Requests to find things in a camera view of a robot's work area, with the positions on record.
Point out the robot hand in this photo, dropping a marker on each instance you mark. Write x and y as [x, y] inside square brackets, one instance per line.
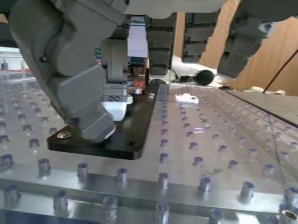
[66, 66]

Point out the large silver nut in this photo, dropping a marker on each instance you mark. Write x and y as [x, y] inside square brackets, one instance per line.
[137, 90]

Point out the small silver nut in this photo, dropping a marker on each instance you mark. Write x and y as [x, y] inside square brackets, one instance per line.
[150, 95]

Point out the round metal screw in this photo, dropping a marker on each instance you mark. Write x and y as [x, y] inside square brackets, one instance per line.
[64, 135]

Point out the black plate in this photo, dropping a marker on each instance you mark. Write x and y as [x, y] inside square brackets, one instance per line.
[133, 133]

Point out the clear box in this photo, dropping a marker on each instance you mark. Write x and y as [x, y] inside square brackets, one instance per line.
[283, 111]

